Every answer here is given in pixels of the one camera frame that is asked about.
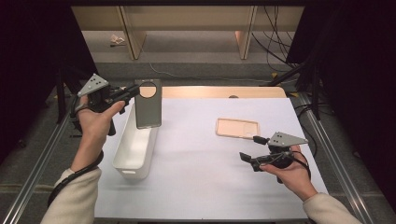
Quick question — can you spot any white table cover sheet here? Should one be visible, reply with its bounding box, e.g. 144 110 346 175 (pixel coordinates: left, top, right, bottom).
93 97 330 220

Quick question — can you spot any black cables bundle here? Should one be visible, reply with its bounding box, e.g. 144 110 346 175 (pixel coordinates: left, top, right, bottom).
251 5 304 74

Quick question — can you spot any white floor cable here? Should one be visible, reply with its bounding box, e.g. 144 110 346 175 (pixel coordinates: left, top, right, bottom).
148 62 272 84

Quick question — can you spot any grey transparent phone case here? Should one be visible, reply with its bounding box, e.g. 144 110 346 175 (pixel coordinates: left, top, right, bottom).
134 78 163 130

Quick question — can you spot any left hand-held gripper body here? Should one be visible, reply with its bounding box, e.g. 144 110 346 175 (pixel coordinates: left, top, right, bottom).
77 73 125 137

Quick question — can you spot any person's right hand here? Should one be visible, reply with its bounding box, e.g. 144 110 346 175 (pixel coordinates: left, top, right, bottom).
260 145 319 202

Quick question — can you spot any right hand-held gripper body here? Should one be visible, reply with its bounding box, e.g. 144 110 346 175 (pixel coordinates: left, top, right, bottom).
254 131 309 173

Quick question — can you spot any beige phone case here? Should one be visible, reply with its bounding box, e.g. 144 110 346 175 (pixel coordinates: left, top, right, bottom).
215 117 261 140

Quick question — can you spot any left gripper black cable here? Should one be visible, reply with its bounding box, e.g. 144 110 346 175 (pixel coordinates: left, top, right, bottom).
47 92 106 208

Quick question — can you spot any white plastic storage bin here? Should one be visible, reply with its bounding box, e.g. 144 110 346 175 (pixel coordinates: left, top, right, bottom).
111 102 160 181

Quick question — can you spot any crumpled white paper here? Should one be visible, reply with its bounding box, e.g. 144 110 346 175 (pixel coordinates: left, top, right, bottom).
109 34 126 48

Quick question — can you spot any wooden shelf unit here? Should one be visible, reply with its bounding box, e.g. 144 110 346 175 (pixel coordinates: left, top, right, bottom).
70 5 305 61

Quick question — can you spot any black metal stand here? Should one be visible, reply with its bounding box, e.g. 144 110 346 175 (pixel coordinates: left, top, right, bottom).
55 66 94 125
261 62 322 121

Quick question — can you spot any dark curtain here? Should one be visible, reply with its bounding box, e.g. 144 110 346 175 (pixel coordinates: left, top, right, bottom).
0 0 98 157
286 0 396 203

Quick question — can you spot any aluminium floor rail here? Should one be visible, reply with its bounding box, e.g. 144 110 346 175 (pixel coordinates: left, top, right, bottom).
0 115 72 224
297 92 375 224

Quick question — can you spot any person's left hand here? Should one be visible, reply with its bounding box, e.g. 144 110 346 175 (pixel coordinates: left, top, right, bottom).
77 95 126 151

